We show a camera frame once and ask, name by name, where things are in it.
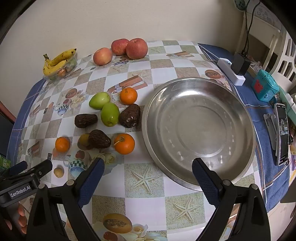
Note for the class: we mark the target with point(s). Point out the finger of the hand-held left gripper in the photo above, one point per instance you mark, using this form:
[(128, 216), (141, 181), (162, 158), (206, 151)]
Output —
[(44, 165), (18, 167)]

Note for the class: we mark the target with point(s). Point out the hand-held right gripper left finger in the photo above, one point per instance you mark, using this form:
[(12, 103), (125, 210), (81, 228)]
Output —
[(92, 183)]

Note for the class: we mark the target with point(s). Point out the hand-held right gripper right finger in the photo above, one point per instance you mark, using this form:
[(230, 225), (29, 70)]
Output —
[(204, 183)]

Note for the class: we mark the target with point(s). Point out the small yellow plum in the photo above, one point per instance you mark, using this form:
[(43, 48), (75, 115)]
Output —
[(58, 172)]

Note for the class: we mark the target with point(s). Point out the small orange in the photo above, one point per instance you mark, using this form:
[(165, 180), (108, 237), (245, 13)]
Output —
[(62, 144)]

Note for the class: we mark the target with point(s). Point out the olive yellow plum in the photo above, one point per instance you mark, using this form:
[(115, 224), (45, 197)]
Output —
[(82, 141)]

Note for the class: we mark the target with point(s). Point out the orange with stem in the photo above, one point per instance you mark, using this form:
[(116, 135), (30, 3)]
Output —
[(124, 143)]

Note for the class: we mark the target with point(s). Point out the stainless steel basin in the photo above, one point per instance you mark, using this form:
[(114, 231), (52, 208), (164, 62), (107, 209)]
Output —
[(196, 129)]

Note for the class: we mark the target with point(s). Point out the green jujube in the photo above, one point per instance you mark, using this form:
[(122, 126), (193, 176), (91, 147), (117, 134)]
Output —
[(110, 114), (99, 100)]

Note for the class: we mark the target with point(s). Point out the large dark brown avocado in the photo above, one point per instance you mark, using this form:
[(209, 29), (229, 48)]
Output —
[(130, 115)]

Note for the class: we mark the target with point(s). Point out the person's left hand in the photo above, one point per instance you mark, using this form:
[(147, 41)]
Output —
[(22, 215)]

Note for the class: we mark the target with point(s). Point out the green carton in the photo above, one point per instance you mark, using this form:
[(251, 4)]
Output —
[(4, 162)]

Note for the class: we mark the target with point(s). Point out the dark chair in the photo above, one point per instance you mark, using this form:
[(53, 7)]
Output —
[(5, 129)]

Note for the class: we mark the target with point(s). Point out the checkered tablecloth with blue border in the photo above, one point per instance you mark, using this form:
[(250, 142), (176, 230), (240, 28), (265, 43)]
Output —
[(138, 197)]

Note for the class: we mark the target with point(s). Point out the grey phone stand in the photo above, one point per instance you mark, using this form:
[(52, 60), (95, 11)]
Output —
[(269, 125)]

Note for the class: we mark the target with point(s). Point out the smartphone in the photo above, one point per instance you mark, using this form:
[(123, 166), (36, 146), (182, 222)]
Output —
[(282, 134)]

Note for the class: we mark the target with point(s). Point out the yellow banana bunch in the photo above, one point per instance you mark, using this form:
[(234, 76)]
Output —
[(57, 60)]

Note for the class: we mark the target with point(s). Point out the teal toy box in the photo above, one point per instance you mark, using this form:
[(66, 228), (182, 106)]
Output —
[(266, 85)]

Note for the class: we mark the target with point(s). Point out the white power strip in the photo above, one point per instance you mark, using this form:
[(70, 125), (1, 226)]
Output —
[(223, 63)]

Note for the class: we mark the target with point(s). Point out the mint green box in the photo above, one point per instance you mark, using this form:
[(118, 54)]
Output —
[(283, 91)]

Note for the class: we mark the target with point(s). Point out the black charger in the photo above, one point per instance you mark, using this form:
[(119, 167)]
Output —
[(240, 64)]

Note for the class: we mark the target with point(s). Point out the pale red apple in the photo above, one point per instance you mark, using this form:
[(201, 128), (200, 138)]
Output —
[(103, 56)]

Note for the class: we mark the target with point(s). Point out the white lattice chair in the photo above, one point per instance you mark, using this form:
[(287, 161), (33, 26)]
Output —
[(289, 46)]

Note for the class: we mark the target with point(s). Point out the teal round object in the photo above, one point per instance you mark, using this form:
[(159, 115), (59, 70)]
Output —
[(240, 4)]

